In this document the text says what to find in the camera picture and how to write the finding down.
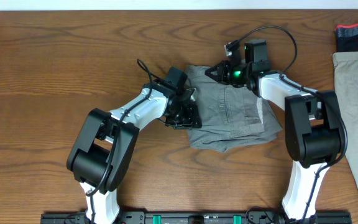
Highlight grey shorts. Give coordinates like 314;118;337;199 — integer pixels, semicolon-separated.
185;65;282;152

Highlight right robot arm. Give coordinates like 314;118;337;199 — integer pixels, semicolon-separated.
205;60;348;223

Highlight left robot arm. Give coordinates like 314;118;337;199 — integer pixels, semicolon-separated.
67;82;202;223

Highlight black mounting rail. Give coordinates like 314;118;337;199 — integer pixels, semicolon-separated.
40;210;352;224

